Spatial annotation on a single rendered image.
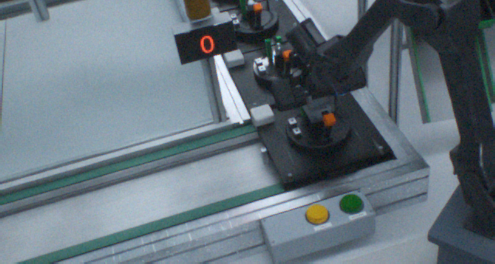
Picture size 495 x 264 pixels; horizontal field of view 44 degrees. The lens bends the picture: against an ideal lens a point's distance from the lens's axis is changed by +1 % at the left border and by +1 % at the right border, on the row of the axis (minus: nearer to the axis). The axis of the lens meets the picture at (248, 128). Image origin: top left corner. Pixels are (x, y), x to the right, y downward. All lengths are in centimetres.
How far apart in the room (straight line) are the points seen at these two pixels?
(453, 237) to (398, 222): 29
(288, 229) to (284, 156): 19
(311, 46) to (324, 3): 92
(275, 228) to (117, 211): 36
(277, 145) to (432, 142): 38
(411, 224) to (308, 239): 24
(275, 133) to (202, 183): 20
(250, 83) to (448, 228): 67
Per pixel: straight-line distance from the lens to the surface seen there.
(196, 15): 120
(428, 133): 150
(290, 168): 125
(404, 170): 126
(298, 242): 116
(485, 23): 124
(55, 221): 138
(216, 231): 118
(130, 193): 136
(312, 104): 125
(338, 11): 197
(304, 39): 110
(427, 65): 134
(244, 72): 154
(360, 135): 132
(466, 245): 102
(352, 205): 117
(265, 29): 166
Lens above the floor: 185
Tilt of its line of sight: 40 degrees down
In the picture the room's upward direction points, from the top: 10 degrees counter-clockwise
